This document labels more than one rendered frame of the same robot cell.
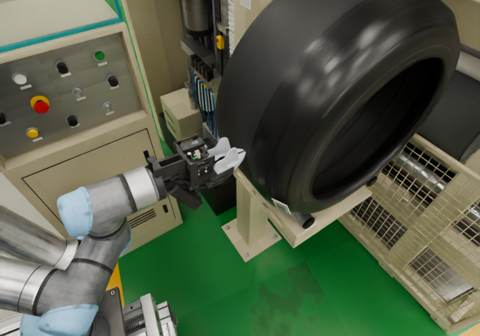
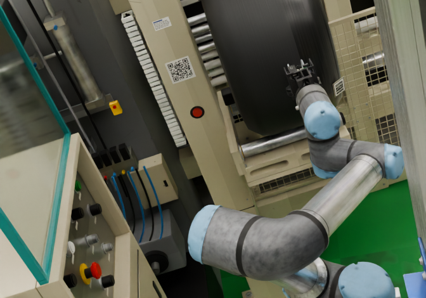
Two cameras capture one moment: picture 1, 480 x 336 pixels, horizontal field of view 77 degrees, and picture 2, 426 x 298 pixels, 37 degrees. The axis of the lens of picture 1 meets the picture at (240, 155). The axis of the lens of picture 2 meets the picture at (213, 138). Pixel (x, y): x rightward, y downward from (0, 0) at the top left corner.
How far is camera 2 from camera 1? 1.41 m
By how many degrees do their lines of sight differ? 41
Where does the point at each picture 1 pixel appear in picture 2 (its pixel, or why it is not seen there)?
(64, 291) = (373, 147)
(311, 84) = not seen: outside the picture
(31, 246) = not seen: hidden behind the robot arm
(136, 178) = (311, 88)
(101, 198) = (322, 98)
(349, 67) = not seen: outside the picture
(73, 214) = (329, 108)
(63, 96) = (87, 254)
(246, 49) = (238, 16)
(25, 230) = not seen: hidden behind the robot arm
